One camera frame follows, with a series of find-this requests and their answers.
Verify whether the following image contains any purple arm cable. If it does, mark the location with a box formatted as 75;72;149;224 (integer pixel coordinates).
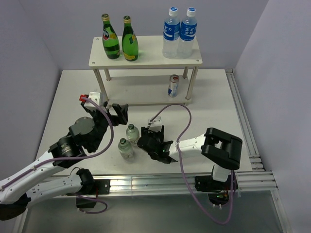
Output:
0;97;115;214
150;103;238;226

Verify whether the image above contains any clear glass bottle front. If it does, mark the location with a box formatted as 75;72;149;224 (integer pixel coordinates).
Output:
118;138;134;159

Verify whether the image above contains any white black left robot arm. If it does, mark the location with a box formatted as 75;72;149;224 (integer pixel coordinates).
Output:
0;103;129;221

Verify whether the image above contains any blue label water bottle left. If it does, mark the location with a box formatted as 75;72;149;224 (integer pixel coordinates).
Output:
162;7;180;58

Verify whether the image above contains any blue silver can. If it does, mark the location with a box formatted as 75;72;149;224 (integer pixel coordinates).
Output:
168;74;179;98

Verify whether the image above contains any blue label water bottle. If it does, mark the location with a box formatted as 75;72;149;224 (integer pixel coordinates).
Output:
177;7;197;58
162;7;180;58

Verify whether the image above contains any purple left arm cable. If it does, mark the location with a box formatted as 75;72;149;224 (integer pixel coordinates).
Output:
0;97;115;214

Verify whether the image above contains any green glass bottle front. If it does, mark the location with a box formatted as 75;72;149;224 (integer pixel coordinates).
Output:
102;14;120;59

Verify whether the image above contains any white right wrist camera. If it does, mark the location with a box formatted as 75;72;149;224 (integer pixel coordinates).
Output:
147;116;163;132

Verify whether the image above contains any green glass bottle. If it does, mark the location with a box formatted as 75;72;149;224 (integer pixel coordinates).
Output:
102;14;120;59
121;16;138;61

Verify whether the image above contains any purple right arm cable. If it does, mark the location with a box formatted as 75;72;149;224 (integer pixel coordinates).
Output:
150;103;238;226

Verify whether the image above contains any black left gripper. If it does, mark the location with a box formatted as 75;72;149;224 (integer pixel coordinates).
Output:
82;101;128;150

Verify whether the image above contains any aluminium rail frame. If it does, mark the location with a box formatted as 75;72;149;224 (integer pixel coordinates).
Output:
12;68;292;233

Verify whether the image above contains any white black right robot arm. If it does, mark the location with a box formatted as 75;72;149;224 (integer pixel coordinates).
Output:
137;127;242;189

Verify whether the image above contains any blue label water bottle right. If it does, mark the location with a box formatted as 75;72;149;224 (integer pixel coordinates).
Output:
177;7;197;58

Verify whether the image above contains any clear glass bottle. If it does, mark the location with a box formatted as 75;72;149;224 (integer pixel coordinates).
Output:
126;124;140;144
118;138;134;159

